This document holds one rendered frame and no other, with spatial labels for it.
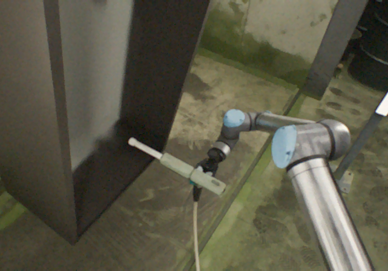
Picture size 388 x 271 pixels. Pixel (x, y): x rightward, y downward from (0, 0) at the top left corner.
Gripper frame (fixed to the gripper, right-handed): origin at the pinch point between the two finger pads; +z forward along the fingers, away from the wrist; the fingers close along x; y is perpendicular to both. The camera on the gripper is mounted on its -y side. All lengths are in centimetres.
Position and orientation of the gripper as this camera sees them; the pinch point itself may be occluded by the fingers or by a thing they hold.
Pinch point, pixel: (197, 182)
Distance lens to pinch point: 133.4
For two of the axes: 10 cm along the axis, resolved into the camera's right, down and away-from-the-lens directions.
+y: -1.0, 6.5, 7.6
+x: -8.6, -4.4, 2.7
